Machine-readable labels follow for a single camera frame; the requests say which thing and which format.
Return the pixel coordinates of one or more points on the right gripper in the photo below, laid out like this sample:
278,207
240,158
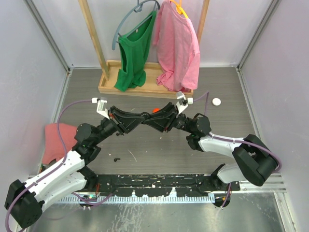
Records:
165,119

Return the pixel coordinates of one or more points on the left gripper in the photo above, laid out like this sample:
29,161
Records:
123,121

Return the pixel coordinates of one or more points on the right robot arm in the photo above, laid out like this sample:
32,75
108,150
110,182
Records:
254,162

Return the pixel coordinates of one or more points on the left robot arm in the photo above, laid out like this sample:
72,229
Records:
27,201

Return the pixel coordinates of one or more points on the wooden clothes rack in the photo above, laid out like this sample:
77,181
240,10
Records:
110,68

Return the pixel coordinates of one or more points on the green t-shirt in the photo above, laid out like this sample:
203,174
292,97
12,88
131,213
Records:
134,50

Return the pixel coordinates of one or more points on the pink t-shirt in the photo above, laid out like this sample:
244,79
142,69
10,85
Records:
177,50

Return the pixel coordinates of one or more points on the red folded cloth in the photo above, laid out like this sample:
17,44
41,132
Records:
53,146

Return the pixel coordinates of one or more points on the yellow hanger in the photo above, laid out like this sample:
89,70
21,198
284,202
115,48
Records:
179,8

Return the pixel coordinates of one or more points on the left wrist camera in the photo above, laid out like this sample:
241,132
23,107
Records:
101,106

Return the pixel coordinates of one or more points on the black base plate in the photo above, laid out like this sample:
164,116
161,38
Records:
155,185

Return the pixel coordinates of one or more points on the white cable duct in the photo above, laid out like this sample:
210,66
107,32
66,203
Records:
172,198

